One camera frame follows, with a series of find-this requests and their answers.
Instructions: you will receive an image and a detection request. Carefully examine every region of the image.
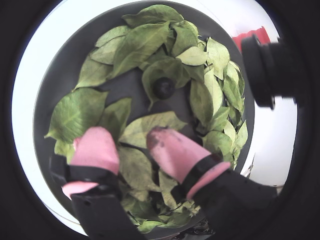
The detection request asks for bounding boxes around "pink-covered gripper finger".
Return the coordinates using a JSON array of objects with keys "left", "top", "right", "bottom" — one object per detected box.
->
[
  {"left": 146, "top": 126, "right": 279, "bottom": 240},
  {"left": 61, "top": 126, "right": 141, "bottom": 240}
]

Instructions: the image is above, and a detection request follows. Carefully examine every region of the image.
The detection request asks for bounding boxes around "dark blueberry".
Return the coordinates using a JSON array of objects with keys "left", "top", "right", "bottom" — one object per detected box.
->
[{"left": 152, "top": 76, "right": 176, "bottom": 100}]

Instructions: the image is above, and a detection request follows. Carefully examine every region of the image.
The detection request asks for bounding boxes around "dark grey round bowl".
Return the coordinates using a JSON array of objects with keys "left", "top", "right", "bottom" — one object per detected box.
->
[{"left": 32, "top": 0, "right": 256, "bottom": 239}]

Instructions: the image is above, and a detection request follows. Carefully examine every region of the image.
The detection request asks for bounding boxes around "yellowish green leaf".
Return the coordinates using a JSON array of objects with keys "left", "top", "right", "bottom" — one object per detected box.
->
[{"left": 119, "top": 110, "right": 189, "bottom": 150}]

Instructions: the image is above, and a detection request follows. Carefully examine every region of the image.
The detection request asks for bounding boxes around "small green leaf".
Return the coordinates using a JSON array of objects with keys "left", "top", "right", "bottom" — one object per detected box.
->
[
  {"left": 53, "top": 139, "right": 76, "bottom": 165},
  {"left": 234, "top": 119, "right": 249, "bottom": 151},
  {"left": 158, "top": 169, "right": 179, "bottom": 211},
  {"left": 136, "top": 219, "right": 166, "bottom": 235}
]

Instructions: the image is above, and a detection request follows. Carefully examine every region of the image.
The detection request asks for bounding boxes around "large green leaf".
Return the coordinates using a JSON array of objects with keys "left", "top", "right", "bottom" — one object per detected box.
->
[
  {"left": 121, "top": 4, "right": 185, "bottom": 29},
  {"left": 106, "top": 20, "right": 172, "bottom": 81},
  {"left": 44, "top": 86, "right": 110, "bottom": 145}
]

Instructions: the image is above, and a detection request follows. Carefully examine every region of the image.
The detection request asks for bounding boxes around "curled green leaf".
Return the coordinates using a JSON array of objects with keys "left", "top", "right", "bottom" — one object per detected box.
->
[{"left": 141, "top": 56, "right": 191, "bottom": 111}]

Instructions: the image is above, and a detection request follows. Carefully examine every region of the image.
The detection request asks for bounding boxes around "pale green leaf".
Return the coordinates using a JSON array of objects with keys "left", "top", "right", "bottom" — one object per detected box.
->
[{"left": 175, "top": 46, "right": 209, "bottom": 67}]

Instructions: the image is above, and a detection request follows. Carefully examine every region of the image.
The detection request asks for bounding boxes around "black cylindrical part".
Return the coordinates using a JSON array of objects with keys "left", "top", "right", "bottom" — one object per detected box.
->
[{"left": 240, "top": 33, "right": 302, "bottom": 110}]

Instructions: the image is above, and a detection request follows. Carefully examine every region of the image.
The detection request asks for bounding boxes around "red plastic part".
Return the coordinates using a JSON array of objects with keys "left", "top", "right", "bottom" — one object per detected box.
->
[{"left": 231, "top": 25, "right": 271, "bottom": 46}]

